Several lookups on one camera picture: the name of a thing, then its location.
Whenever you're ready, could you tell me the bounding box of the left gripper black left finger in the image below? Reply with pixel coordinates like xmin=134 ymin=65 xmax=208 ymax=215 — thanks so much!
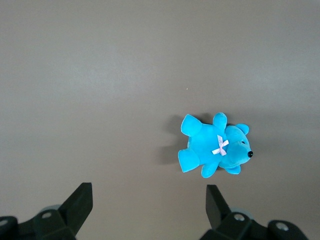
xmin=18 ymin=182 xmax=94 ymax=240

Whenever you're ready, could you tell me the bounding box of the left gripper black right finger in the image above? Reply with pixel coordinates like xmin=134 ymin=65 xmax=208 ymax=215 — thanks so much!
xmin=199 ymin=184 xmax=273 ymax=240

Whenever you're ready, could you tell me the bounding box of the blue plush teddy bear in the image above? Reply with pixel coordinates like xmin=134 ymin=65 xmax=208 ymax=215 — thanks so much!
xmin=177 ymin=112 xmax=255 ymax=180

